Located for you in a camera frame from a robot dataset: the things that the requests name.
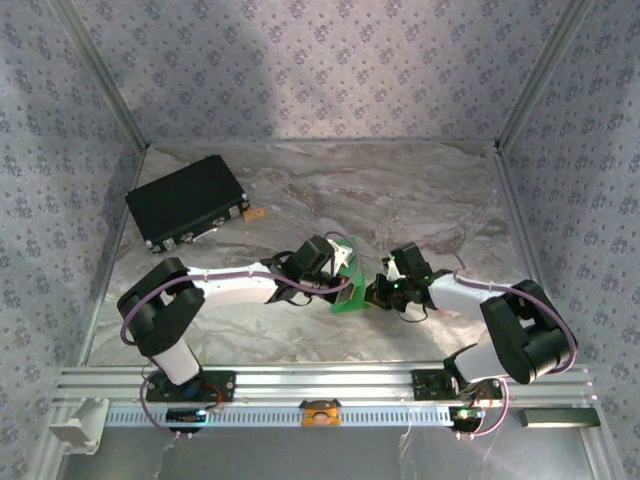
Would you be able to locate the green paper sheet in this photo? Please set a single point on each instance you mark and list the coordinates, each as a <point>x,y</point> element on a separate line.
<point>357,295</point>

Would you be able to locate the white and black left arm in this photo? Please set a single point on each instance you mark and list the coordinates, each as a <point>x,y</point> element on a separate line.
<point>235,287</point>

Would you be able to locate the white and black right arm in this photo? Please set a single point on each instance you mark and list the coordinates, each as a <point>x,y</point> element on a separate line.
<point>525,335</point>

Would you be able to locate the small orange wooden block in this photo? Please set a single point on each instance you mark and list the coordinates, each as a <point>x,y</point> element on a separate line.
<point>254,214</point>

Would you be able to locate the orange cartoon face sticker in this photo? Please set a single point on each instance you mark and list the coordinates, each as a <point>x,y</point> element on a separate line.
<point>320,414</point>

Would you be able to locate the black hard case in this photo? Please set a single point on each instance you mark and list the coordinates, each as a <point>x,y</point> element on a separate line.
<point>185,200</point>

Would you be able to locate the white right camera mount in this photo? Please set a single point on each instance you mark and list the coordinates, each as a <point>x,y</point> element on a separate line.
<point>391,269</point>

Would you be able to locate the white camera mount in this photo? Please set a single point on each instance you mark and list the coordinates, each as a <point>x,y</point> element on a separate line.
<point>391,269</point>
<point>341,255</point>

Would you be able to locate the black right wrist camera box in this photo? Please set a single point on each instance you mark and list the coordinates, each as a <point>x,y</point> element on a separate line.
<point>412,262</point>

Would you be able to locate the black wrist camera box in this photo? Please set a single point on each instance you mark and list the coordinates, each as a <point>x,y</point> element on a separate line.
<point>311,255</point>
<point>412,262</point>

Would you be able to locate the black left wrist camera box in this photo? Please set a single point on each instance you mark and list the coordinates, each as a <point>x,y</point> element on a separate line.
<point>311,255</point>

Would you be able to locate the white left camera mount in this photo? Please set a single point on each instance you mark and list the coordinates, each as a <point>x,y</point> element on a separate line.
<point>341,255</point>

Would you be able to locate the long aluminium base rail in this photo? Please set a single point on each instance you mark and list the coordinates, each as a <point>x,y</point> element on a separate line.
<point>325,382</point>

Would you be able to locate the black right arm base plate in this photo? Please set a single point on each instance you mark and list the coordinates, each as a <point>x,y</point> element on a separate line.
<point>430,385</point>

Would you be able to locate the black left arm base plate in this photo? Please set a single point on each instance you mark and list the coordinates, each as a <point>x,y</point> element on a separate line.
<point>220,387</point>

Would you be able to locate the aluminium side frame rail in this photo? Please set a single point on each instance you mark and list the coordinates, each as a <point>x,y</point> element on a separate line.
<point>107,270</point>
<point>525,240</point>

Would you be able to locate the aluminium upright frame post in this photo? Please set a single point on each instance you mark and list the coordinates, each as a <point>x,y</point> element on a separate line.
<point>542,70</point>

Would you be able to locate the white plastic bracket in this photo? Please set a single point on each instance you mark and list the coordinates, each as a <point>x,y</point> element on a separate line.
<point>75,427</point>

